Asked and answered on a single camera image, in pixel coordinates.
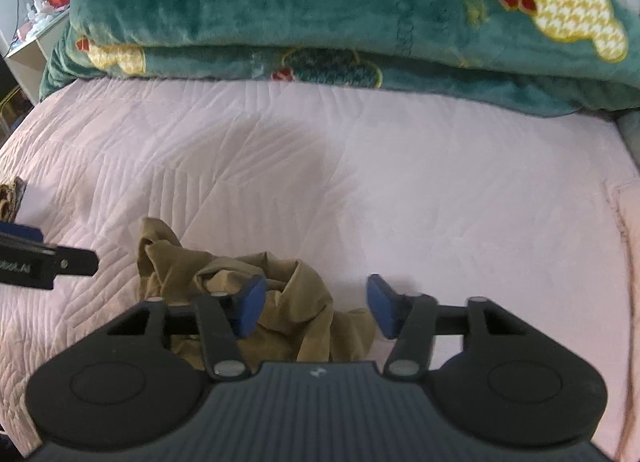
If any tan khaki t-shirt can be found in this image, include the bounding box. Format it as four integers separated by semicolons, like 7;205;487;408
137;218;376;371

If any folded speckled brown garment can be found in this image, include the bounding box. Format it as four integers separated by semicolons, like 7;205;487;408
0;177;26;223

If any pink quilted bed sheet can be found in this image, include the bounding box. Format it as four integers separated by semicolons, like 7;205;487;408
1;79;639;458

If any white side shelf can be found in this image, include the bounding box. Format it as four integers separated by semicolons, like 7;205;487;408
6;11;68;105

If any pink pillow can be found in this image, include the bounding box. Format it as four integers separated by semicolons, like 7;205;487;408
608;178;639;461

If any grey pillow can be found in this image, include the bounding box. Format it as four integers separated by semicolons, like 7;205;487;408
616;110;640;168

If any green plush bear blanket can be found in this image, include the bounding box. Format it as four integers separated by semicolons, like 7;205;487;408
40;0;639;116

